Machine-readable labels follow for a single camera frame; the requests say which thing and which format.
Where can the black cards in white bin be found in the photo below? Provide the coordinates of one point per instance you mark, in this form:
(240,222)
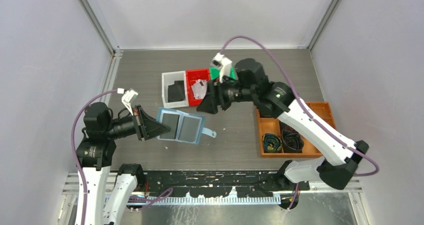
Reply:
(176,92)

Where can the green plastic bin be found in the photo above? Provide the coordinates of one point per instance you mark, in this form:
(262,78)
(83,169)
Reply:
(214,73)

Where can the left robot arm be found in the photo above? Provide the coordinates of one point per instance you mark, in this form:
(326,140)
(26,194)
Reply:
(94,155)

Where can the red plastic bin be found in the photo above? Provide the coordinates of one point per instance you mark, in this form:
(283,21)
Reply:
(191,76)

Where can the rolled belt bottom left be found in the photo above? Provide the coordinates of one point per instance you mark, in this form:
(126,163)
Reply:
(272,143)

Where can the silver cards in red bin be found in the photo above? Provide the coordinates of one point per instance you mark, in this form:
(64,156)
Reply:
(199,89)

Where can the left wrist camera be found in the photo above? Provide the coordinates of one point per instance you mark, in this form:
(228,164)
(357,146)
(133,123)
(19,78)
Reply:
(128,97)

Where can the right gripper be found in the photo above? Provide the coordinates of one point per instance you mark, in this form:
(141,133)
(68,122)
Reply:
(209,104)

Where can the blue leather card holder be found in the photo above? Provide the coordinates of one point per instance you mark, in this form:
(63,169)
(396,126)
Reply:
(190,127)

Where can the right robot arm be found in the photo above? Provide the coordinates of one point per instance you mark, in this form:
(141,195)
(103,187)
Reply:
(246,81)

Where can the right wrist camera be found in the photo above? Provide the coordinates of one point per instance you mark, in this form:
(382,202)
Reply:
(223,64)

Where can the orange compartment tray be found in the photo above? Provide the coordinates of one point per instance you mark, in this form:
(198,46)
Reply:
(268,125)

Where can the grey card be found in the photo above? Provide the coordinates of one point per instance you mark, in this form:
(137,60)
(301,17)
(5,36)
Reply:
(171,120)

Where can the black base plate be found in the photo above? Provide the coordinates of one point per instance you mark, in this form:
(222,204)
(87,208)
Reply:
(212,183)

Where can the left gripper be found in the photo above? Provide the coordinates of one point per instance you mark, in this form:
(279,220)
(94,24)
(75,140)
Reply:
(148,126)

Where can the white plastic bin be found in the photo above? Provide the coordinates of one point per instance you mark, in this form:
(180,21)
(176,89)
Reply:
(168,78)

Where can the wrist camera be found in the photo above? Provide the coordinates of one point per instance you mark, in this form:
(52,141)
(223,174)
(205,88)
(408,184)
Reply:
(128,97)
(223,64)

